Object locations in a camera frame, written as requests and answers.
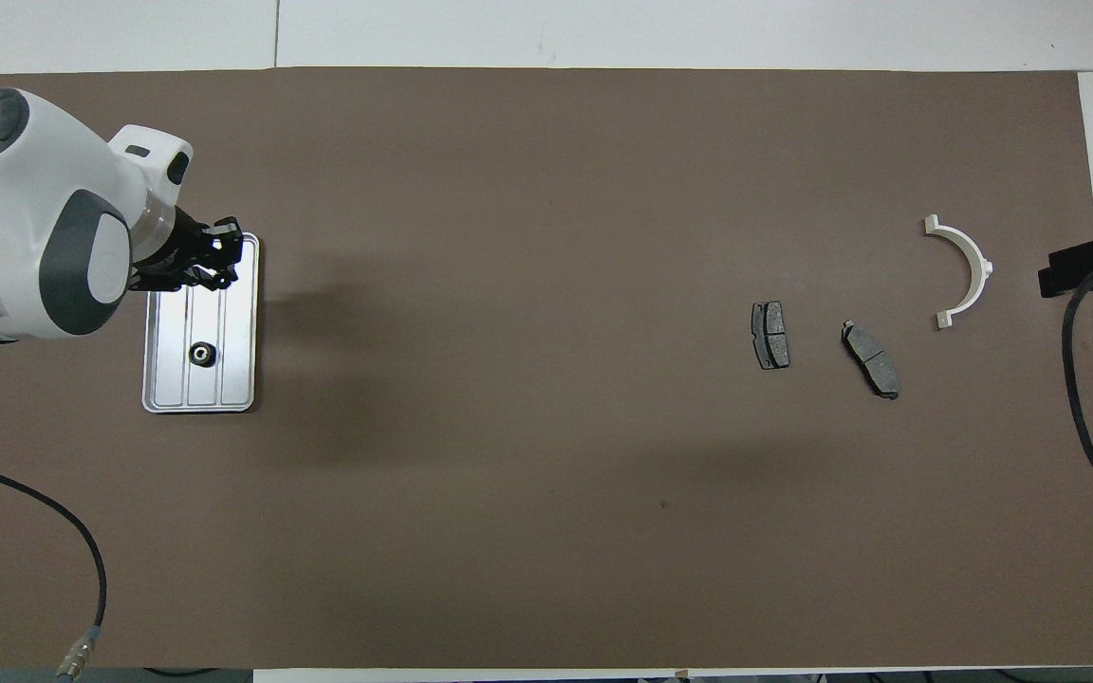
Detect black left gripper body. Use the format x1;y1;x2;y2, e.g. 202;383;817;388
132;207;213;287

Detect silver metal tray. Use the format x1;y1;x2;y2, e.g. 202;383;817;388
141;232;261;415

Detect curved dark grey brake pad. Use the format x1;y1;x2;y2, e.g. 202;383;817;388
840;321;900;400

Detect brown table mat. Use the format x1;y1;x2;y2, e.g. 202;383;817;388
0;66;1093;670

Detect rectangular dark grey brake pad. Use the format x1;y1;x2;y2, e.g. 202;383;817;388
750;301;791;371

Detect white curved plastic bracket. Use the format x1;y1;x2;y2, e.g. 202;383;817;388
923;214;995;330

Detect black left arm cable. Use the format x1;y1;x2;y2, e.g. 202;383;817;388
0;458;109;680

